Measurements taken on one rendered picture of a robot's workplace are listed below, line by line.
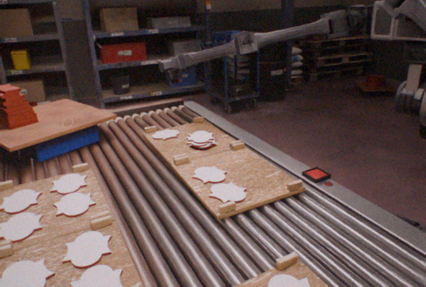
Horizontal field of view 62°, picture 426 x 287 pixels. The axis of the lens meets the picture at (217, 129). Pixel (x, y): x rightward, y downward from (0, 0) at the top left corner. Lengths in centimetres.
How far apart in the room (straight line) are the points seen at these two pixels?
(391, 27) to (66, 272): 144
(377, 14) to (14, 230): 154
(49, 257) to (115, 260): 18
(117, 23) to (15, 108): 395
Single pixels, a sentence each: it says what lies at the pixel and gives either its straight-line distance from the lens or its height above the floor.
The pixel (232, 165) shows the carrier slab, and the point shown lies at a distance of 143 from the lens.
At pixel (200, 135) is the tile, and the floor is 98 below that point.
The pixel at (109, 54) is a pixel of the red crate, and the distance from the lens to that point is 560.
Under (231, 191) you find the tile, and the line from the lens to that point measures 124.
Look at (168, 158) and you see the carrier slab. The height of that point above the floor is 94.
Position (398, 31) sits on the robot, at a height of 141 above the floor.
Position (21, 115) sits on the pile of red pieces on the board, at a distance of 185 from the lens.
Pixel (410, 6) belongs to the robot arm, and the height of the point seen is 153.
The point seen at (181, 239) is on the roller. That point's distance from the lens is 109.
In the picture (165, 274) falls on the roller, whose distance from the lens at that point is 99.
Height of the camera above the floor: 159
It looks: 21 degrees down
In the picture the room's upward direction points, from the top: 2 degrees counter-clockwise
